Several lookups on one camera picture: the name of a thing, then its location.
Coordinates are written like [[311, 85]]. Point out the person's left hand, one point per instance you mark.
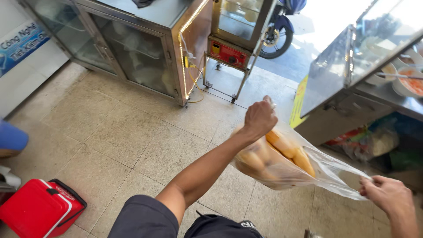
[[259, 119]]

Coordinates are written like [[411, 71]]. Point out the person's right hand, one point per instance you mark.
[[391, 196]]

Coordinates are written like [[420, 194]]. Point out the person's left fingers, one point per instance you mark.
[[269, 101]]

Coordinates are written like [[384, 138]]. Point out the person's right fingers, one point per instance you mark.
[[367, 186]]

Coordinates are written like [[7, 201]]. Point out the clear plastic bag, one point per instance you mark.
[[330, 173]]

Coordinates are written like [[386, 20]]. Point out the yellow sign sticker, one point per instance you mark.
[[298, 102]]

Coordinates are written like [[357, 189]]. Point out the heap of bags under cart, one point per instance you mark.
[[376, 142]]

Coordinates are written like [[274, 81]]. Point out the heap of golden bread rolls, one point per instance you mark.
[[290, 150]]

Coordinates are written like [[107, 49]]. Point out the steel warmer cabinet red panel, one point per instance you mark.
[[231, 53]]

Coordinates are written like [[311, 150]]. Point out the blue motorbike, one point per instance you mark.
[[279, 31]]

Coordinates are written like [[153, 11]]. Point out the white bowl orange sauce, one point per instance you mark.
[[411, 84]]

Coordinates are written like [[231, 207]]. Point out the small white bowl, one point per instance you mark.
[[386, 74]]

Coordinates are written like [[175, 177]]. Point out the metal spoon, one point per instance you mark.
[[400, 76]]

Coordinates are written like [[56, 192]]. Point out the person's black shorts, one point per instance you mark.
[[221, 228]]

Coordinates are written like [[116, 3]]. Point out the steel glass display cabinet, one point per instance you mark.
[[138, 49]]

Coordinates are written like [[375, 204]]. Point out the dark cloth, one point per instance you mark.
[[142, 2]]

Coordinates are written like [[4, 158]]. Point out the person's dark grey shirt sleeve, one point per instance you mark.
[[142, 218]]

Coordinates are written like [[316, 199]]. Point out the white freezer blue banner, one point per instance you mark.
[[23, 49]]

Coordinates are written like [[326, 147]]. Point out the red cooler box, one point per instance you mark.
[[36, 208]]

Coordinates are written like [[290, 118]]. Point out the blue plastic stool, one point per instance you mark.
[[11, 137]]

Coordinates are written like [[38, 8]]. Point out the white crumpled plastic bag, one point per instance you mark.
[[8, 180]]

